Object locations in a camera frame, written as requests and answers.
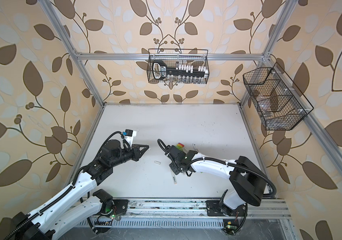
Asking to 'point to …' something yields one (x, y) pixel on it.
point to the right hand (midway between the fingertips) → (176, 165)
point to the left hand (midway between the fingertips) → (148, 146)
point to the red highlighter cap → (181, 144)
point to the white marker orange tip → (174, 177)
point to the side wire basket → (279, 103)
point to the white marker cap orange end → (157, 162)
